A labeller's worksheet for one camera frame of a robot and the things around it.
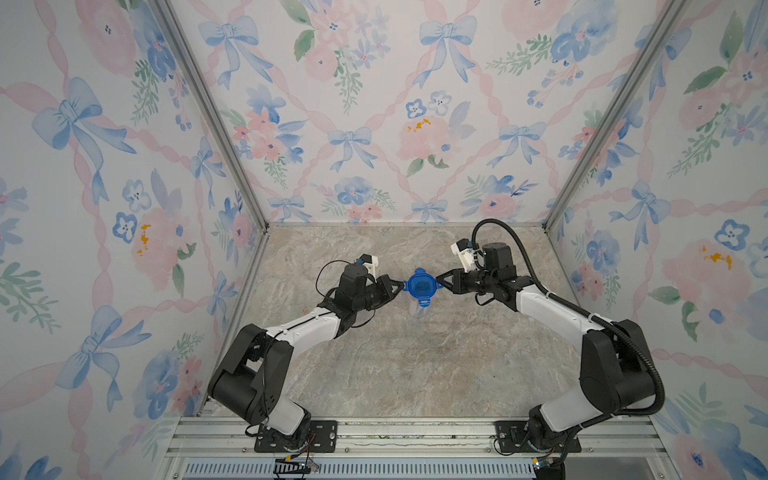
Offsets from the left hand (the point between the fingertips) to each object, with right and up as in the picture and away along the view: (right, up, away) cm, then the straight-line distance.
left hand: (407, 283), depth 84 cm
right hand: (+10, +2, +3) cm, 10 cm away
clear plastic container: (+4, -9, +9) cm, 13 cm away
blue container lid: (+4, -1, +2) cm, 5 cm away
